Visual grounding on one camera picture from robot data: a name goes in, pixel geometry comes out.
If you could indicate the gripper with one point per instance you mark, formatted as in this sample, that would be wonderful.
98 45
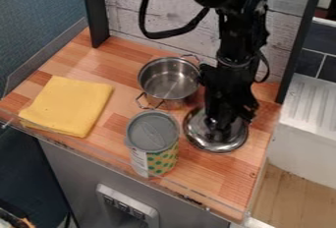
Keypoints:
227 91

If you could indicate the silver pot lid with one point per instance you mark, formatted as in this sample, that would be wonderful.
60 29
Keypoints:
199 138

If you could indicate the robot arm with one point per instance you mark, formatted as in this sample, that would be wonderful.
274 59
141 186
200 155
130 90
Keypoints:
238 25

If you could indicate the silver pot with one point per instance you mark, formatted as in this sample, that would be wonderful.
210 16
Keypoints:
168 79

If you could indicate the white cabinet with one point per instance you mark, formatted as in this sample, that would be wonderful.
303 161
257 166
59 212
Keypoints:
306 124

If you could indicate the green dotted can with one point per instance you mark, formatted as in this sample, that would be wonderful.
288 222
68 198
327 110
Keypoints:
153 146

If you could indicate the yellow cloth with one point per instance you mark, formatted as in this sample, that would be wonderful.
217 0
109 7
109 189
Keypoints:
67 105

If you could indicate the black frame post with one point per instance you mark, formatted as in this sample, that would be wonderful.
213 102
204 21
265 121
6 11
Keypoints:
95 9
302 35

